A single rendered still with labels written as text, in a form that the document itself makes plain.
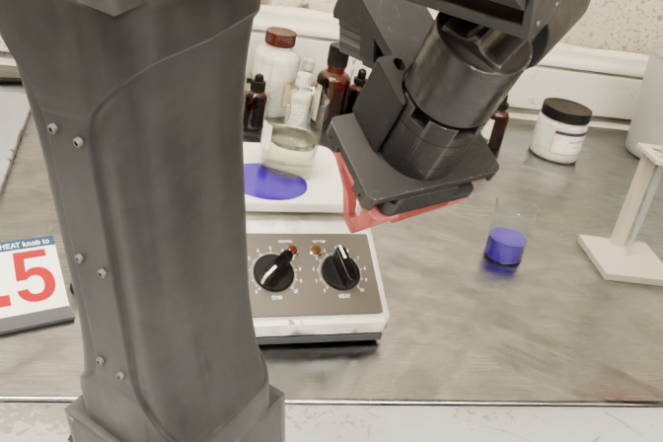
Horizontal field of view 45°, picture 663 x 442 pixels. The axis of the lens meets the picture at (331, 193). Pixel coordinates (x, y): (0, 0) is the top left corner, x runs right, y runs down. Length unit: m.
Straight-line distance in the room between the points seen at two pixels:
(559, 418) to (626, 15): 0.82
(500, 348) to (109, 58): 0.55
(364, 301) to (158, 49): 0.47
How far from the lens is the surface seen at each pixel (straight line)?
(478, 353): 0.69
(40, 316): 0.65
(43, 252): 0.67
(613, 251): 0.92
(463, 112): 0.46
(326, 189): 0.69
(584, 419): 0.67
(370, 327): 0.65
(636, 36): 1.37
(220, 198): 0.26
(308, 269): 0.65
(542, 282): 0.83
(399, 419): 0.60
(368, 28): 0.52
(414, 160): 0.50
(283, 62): 1.04
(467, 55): 0.44
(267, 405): 0.35
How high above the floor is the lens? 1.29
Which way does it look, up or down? 26 degrees down
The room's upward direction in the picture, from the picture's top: 11 degrees clockwise
